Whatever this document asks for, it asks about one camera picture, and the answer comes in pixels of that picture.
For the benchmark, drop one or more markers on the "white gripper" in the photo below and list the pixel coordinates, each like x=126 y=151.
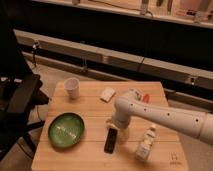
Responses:
x=122 y=134

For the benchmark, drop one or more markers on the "black rectangular eraser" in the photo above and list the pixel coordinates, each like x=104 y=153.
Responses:
x=110 y=141

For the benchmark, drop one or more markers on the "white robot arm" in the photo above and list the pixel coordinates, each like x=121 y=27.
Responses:
x=198 y=125

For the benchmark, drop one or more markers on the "white plastic bottle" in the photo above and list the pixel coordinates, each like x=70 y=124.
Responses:
x=145 y=144

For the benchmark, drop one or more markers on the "small orange red object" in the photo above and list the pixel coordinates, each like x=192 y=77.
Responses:
x=146 y=98

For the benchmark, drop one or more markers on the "wooden table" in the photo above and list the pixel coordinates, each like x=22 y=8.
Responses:
x=88 y=155

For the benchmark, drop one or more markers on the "green glazed bowl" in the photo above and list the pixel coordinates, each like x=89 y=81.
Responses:
x=66 y=130

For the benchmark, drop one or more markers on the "black stand on left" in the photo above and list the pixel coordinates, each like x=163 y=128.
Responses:
x=19 y=93

